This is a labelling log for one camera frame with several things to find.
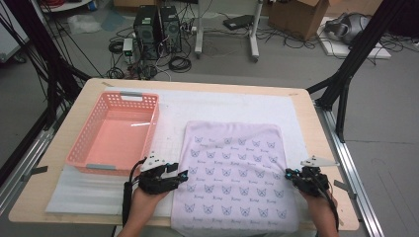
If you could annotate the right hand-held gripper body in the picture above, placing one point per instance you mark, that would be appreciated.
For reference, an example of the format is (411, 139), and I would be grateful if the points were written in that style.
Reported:
(311, 182)

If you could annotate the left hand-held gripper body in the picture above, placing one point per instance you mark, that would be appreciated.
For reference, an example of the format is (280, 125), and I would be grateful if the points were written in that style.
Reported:
(154, 181)

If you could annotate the lilac printed towel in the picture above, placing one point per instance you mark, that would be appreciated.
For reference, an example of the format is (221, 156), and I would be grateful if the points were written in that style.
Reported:
(235, 171)

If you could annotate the pink plastic basket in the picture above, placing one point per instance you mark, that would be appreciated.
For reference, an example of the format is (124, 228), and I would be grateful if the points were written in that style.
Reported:
(112, 141)

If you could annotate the person's left hand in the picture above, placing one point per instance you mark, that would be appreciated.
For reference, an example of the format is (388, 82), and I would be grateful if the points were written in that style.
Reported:
(148, 200)

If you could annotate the person's right hand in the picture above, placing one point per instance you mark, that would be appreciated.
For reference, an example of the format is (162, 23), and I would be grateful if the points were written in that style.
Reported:
(319, 205)

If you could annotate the white grid mat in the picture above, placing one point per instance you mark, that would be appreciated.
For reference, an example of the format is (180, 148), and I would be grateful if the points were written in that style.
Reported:
(214, 105)

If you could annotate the white power adapter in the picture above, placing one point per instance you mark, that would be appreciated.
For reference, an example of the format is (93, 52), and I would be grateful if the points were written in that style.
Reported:
(127, 46)

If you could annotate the white floor board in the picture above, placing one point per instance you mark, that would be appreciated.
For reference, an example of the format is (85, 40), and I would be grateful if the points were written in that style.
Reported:
(355, 51)

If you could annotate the large black computer tower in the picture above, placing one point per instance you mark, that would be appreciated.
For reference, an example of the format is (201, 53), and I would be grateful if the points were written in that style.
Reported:
(146, 33)

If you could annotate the white metal stand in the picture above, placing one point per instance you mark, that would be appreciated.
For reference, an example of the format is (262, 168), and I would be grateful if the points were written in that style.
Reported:
(198, 33)

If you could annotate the small black computer tower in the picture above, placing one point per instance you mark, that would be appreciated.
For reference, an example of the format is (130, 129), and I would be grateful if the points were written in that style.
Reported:
(171, 29)

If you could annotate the grey rounded device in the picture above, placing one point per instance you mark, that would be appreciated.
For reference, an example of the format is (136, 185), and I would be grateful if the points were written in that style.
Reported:
(349, 28)

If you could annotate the open cardboard box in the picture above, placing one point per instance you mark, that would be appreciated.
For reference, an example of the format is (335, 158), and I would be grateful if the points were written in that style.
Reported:
(296, 16)

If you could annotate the flat black box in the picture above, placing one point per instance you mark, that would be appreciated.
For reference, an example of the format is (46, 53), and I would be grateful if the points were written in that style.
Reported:
(238, 22)

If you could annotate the clear plastic bag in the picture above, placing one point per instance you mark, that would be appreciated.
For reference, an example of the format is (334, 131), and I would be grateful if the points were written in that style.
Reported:
(84, 23)

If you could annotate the white round table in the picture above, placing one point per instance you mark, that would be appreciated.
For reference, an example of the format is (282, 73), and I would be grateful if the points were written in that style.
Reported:
(66, 6)

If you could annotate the grey metal bracket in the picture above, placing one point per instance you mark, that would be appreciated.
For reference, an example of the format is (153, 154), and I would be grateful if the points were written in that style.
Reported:
(346, 188)
(36, 171)

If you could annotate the aluminium rail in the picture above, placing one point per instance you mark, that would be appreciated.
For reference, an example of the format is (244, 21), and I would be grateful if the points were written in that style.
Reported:
(345, 153)
(33, 144)

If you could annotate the black metal frame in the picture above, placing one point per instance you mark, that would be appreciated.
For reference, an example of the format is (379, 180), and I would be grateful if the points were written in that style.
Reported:
(365, 42)
(46, 49)

